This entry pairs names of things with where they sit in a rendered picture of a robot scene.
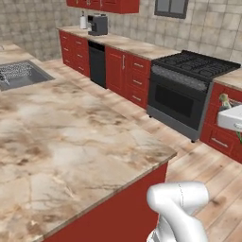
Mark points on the red wall cupboards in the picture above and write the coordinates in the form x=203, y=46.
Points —
x=104, y=4

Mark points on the green mottled object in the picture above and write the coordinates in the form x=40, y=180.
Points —
x=225, y=100

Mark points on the red door and drawer cupboards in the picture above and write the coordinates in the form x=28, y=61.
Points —
x=127, y=74

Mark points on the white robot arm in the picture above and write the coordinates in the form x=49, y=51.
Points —
x=176, y=204

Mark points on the white paper towel roll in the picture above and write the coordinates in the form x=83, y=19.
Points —
x=83, y=21

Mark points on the grey sink basin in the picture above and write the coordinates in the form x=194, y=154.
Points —
x=22, y=74

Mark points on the grey framed window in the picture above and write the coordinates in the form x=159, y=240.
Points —
x=171, y=7

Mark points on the red cupboards beside cooker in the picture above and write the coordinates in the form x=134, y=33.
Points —
x=220, y=138

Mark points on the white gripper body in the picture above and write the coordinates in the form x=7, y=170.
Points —
x=231, y=118

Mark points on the red drawer cupboard run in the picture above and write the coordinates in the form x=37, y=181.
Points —
x=74, y=52

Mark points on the red island cabinet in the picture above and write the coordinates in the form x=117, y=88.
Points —
x=126, y=208

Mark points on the silver tap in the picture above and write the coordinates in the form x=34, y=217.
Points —
x=3, y=77

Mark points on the black cooker with hob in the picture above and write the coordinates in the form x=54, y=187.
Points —
x=179, y=97

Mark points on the grey coffee machine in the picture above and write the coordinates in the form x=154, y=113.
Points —
x=98, y=24

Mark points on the black dishwasher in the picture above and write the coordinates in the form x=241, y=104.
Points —
x=97, y=64

